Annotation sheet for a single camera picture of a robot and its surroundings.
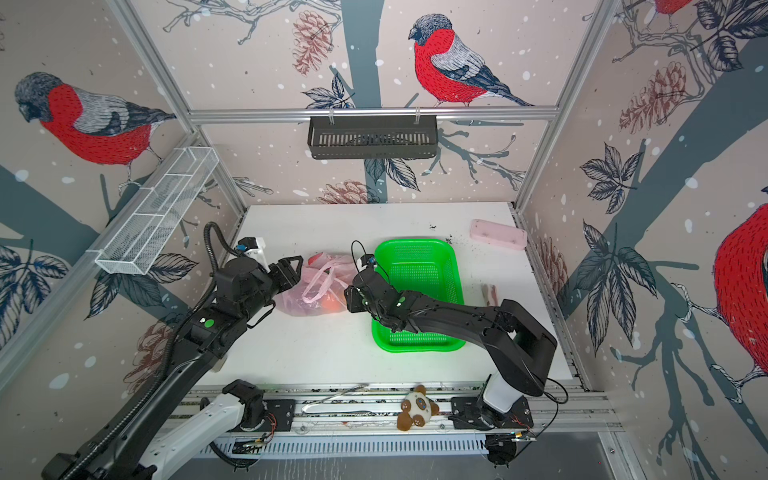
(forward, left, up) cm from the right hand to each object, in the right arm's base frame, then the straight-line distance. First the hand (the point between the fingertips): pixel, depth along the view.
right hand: (346, 295), depth 83 cm
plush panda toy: (-25, -20, -11) cm, 34 cm away
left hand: (+1, +11, +16) cm, 19 cm away
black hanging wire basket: (+56, -3, +17) cm, 58 cm away
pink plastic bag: (-4, +4, +11) cm, 13 cm away
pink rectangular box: (+34, -51, -11) cm, 62 cm away
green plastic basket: (+18, -24, -10) cm, 32 cm away
